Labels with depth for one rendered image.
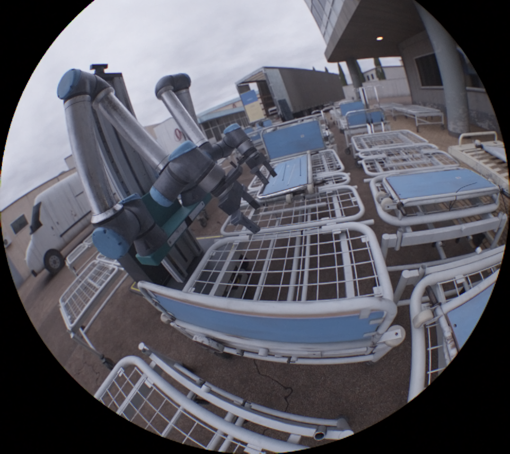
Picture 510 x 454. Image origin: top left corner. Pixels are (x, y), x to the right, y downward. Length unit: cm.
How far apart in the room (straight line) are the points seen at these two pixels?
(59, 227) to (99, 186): 666
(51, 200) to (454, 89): 1110
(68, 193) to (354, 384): 795
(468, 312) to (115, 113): 132
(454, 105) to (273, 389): 500
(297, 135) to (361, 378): 223
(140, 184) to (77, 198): 662
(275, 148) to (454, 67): 421
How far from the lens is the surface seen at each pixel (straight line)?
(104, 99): 83
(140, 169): 121
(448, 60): 476
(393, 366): 111
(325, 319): 38
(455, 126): 481
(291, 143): 219
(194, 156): 52
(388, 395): 110
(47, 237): 724
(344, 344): 56
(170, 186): 55
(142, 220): 85
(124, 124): 75
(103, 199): 70
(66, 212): 747
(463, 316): 66
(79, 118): 72
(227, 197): 52
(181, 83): 122
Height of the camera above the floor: 106
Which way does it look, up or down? 24 degrees down
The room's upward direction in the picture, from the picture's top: 21 degrees counter-clockwise
